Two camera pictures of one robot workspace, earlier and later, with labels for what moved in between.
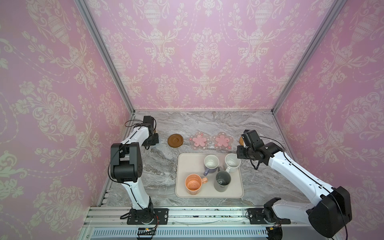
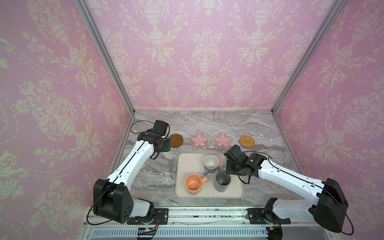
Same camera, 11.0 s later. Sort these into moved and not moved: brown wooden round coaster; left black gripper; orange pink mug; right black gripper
Moved: right black gripper; left black gripper
Not moved: orange pink mug; brown wooden round coaster
